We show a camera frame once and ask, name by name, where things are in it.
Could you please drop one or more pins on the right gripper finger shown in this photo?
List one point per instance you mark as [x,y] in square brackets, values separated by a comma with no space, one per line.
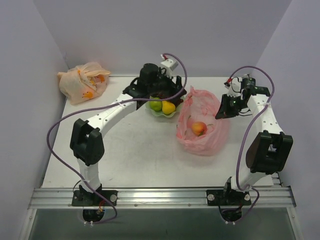
[223,112]
[224,102]

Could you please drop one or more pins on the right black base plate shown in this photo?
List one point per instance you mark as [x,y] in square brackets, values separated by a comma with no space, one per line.
[217,197]

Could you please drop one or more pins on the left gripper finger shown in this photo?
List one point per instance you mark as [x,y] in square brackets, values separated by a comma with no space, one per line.
[178,84]
[176,95]

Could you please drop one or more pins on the yellow pear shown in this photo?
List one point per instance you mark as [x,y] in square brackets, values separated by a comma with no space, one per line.
[168,107]

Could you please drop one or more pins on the green apple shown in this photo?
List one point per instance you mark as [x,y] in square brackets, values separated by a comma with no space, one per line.
[156,105]

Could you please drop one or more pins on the green leaf-shaped plate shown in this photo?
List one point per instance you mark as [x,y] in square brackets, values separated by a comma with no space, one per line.
[160,113]

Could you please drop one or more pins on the orange peach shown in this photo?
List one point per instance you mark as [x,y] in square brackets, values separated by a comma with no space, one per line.
[199,128]

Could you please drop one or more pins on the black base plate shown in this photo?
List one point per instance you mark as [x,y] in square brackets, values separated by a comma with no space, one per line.
[85,199]
[217,197]

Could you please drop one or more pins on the red grape bunch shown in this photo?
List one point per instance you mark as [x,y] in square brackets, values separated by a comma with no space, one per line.
[165,94]

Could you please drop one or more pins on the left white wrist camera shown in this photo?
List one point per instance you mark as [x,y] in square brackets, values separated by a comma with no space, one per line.
[169,65]

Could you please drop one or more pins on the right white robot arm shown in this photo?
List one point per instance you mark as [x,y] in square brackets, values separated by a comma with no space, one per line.
[265,147]

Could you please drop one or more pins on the orange tied plastic bag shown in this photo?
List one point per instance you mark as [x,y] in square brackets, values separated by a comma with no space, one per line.
[83,82]

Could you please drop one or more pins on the pink plastic bag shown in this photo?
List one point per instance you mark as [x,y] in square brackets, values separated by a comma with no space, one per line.
[201,106]

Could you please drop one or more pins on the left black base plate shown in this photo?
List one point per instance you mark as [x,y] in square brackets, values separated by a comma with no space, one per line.
[85,199]

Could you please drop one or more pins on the aluminium rail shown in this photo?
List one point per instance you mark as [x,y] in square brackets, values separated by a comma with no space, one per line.
[161,198]

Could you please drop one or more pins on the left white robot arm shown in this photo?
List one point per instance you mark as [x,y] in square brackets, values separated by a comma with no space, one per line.
[87,138]

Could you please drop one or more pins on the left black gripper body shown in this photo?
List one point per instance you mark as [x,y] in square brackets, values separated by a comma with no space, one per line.
[173,88]

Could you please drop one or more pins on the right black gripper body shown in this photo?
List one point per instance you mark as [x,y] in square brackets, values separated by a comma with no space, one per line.
[229,105]

